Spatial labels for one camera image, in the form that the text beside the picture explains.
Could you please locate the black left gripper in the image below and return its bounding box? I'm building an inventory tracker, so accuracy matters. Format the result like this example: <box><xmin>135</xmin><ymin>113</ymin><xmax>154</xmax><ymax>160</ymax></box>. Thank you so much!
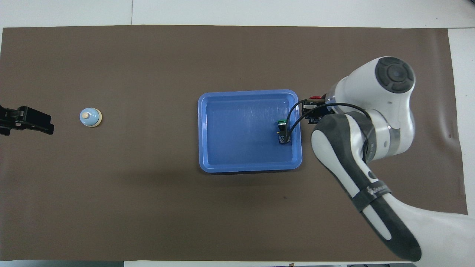
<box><xmin>0</xmin><ymin>105</ymin><xmax>55</xmax><ymax>136</ymax></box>

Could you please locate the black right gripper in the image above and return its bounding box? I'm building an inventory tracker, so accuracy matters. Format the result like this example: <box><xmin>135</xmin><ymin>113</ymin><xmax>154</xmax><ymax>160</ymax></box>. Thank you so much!
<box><xmin>302</xmin><ymin>99</ymin><xmax>333</xmax><ymax>124</ymax></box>

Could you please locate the green mushroom push button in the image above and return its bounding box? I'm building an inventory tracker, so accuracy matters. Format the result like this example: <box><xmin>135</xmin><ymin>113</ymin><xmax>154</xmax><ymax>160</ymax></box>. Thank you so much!
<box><xmin>275</xmin><ymin>119</ymin><xmax>292</xmax><ymax>145</ymax></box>

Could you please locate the light blue service bell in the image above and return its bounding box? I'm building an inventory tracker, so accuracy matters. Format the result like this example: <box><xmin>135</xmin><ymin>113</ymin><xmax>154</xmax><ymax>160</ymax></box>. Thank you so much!
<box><xmin>79</xmin><ymin>108</ymin><xmax>103</xmax><ymax>128</ymax></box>

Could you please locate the blue plastic tray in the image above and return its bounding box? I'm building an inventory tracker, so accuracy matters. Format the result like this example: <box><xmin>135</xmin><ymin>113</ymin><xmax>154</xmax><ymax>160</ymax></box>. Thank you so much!
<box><xmin>197</xmin><ymin>89</ymin><xmax>302</xmax><ymax>174</ymax></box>

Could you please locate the brown table mat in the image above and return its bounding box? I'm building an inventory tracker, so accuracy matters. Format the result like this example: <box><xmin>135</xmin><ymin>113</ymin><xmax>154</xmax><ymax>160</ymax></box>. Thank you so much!
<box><xmin>0</xmin><ymin>25</ymin><xmax>474</xmax><ymax>262</ymax></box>

